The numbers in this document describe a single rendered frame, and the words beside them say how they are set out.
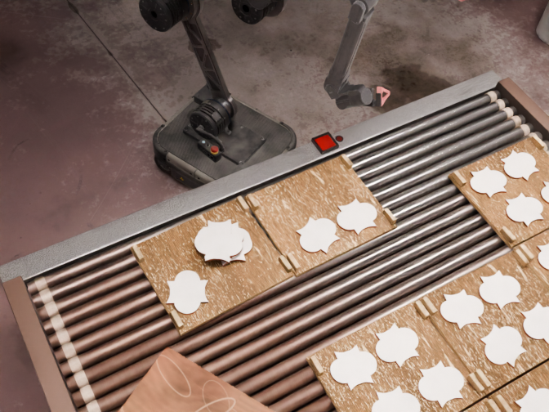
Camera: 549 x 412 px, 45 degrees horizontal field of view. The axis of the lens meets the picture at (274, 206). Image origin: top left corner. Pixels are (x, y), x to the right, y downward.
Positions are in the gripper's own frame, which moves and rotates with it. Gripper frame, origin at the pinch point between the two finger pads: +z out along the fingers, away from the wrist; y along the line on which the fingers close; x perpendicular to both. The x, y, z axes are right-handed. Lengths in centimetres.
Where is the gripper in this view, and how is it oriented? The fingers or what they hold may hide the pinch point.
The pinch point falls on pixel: (377, 92)
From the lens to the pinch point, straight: 248.6
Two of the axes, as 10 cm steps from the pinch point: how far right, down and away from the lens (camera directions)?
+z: 7.4, -2.7, 6.2
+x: -0.8, -9.5, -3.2
